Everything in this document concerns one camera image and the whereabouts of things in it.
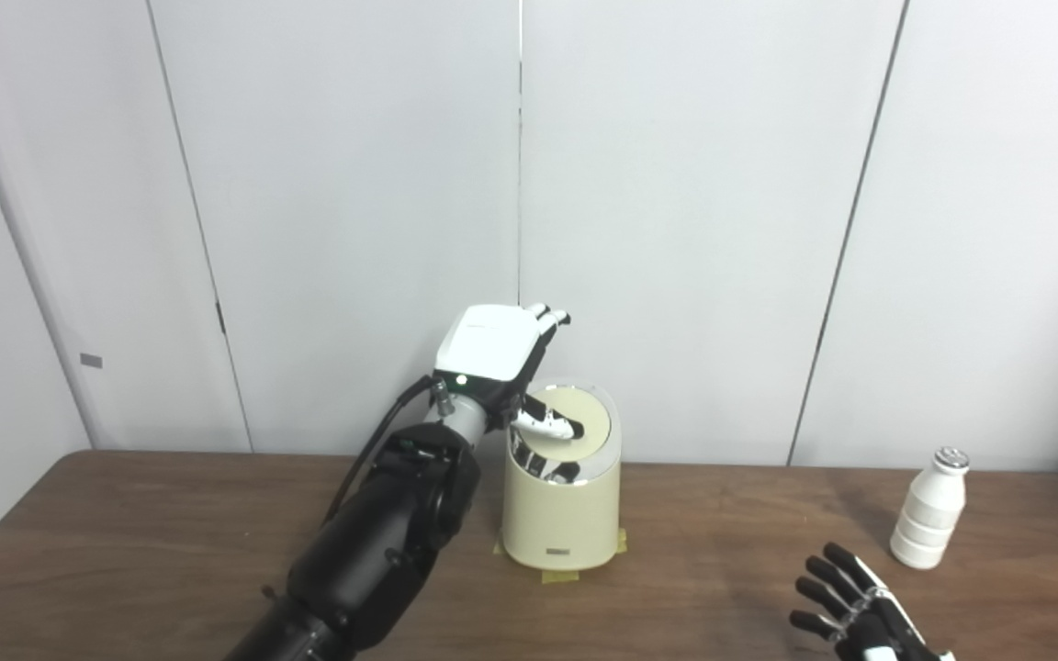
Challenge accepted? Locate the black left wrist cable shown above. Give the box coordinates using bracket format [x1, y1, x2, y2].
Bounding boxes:
[322, 375, 438, 524]

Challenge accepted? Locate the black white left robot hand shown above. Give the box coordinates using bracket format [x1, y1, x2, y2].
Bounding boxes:
[434, 303, 585, 442]

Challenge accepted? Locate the cream round bin lid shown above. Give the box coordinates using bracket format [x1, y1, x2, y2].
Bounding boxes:
[520, 387, 613, 457]

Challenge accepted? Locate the cream-colored plastic bin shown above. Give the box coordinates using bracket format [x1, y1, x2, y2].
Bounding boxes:
[501, 384, 624, 572]

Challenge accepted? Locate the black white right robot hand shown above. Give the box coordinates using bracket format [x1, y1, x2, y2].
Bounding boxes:
[788, 542, 957, 661]

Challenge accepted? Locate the small white plastic bottle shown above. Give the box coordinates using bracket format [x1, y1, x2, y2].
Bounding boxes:
[890, 447, 970, 570]

